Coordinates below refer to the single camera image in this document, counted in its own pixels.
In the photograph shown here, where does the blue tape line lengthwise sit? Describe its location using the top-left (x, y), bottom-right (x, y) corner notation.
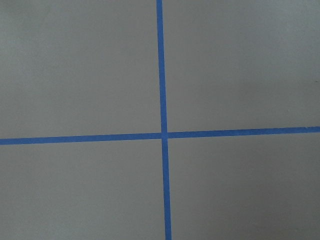
top-left (156, 0), bottom-right (172, 240)

